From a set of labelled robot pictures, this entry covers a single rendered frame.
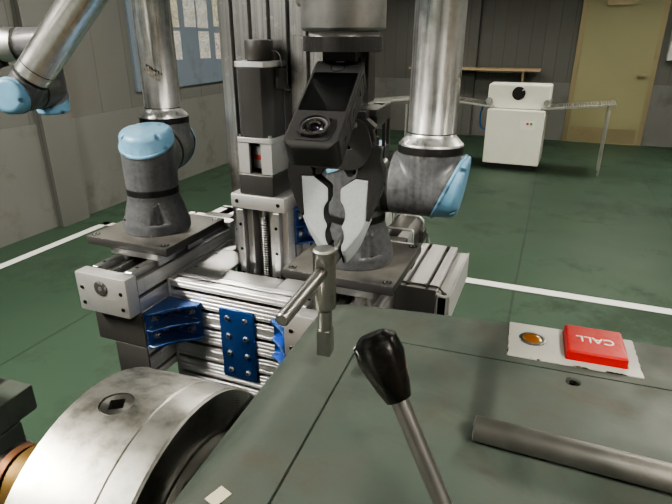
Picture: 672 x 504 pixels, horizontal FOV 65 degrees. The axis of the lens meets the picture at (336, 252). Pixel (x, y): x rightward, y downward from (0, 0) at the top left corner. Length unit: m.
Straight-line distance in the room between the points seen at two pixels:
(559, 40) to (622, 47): 0.89
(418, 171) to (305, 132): 0.54
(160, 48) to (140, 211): 0.37
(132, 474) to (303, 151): 0.32
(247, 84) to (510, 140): 6.11
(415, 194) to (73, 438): 0.64
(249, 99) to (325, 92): 0.70
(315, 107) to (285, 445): 0.28
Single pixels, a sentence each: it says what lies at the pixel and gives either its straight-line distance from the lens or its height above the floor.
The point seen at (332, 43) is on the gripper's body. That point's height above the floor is 1.57.
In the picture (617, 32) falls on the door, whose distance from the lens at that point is 9.44.
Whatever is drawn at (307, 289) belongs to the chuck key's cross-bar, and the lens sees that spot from 0.45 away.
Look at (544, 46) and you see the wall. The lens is 9.47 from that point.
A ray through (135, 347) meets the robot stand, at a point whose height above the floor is 0.93.
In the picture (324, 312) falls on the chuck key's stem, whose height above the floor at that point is 1.33.
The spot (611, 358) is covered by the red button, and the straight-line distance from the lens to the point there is 0.63.
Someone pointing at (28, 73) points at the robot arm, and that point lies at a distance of 1.32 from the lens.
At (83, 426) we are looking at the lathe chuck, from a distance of 0.58.
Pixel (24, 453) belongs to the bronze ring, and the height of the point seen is 1.12.
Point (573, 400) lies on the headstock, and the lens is 0.57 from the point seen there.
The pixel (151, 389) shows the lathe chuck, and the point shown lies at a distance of 0.60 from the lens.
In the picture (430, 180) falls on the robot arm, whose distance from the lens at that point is 0.93.
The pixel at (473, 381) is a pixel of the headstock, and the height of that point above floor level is 1.25.
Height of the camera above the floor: 1.58
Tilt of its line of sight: 22 degrees down
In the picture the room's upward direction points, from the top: straight up
